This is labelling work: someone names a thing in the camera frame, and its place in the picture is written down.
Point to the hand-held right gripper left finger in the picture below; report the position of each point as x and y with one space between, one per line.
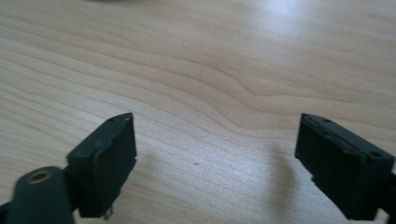
104 165

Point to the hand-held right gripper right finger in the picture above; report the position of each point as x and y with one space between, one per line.
342 168

